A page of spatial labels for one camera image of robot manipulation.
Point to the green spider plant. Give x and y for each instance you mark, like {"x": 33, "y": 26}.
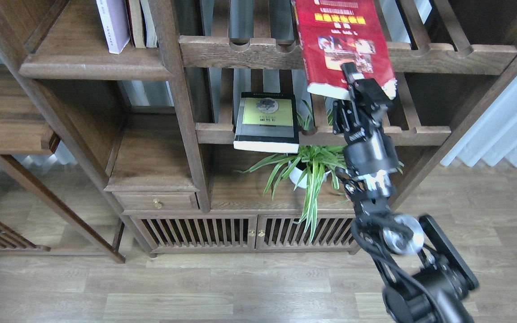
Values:
{"x": 327, "y": 160}

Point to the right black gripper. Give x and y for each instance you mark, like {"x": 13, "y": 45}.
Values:
{"x": 369, "y": 150}

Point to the beige upright book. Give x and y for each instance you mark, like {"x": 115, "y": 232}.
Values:
{"x": 136, "y": 23}

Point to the dark wooden bookshelf cabinet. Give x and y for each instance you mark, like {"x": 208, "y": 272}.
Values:
{"x": 156, "y": 123}

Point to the white plant pot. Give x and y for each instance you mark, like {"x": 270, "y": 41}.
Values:
{"x": 298, "y": 174}

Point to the black and yellow book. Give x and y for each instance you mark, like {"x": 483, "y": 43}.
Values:
{"x": 267, "y": 123}

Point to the wooden side table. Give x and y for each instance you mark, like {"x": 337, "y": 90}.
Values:
{"x": 23, "y": 131}

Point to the pale lilac cover book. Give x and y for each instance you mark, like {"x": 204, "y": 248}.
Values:
{"x": 114, "y": 20}

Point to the brass drawer knob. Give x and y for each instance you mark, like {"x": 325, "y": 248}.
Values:
{"x": 157, "y": 204}

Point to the red cover book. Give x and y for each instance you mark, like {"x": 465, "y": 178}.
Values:
{"x": 333, "y": 32}

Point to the white upright book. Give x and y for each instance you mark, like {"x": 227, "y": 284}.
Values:
{"x": 150, "y": 32}

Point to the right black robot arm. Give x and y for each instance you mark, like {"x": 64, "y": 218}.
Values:
{"x": 425, "y": 277}

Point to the white curtain right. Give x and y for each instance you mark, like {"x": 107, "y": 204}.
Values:
{"x": 493, "y": 137}

